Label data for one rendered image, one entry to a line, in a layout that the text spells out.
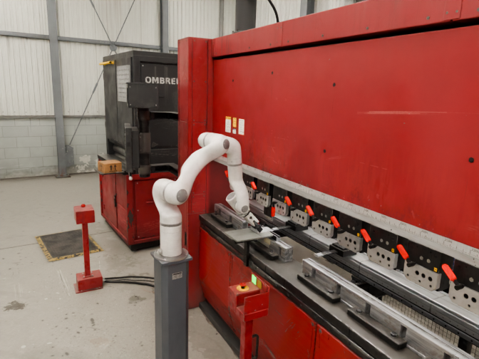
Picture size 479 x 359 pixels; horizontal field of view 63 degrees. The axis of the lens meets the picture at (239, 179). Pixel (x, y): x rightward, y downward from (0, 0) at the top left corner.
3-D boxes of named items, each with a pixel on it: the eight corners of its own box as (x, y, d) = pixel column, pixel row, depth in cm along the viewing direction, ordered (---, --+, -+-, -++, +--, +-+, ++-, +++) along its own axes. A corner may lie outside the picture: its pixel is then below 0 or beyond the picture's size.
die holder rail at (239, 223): (214, 214, 331) (214, 204, 329) (220, 214, 334) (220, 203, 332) (241, 233, 288) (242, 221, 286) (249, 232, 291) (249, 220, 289)
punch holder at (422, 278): (402, 276, 161) (407, 239, 157) (415, 273, 165) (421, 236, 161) (435, 293, 148) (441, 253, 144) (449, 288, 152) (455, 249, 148)
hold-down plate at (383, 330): (346, 314, 186) (347, 308, 186) (355, 311, 189) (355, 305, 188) (398, 350, 161) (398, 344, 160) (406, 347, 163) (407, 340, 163)
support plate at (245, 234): (224, 233, 256) (224, 231, 256) (259, 227, 268) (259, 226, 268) (237, 242, 240) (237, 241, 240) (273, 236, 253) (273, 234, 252)
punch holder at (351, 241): (336, 243, 195) (339, 211, 191) (348, 240, 199) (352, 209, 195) (358, 254, 182) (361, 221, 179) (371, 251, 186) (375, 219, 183)
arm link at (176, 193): (164, 204, 214) (182, 211, 203) (152, 191, 207) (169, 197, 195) (218, 142, 233) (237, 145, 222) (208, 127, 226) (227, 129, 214)
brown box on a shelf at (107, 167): (94, 169, 442) (93, 159, 439) (117, 168, 455) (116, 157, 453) (100, 174, 417) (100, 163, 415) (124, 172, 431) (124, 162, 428)
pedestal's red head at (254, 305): (227, 305, 231) (228, 277, 227) (250, 298, 239) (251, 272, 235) (243, 322, 214) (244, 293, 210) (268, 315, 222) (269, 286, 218)
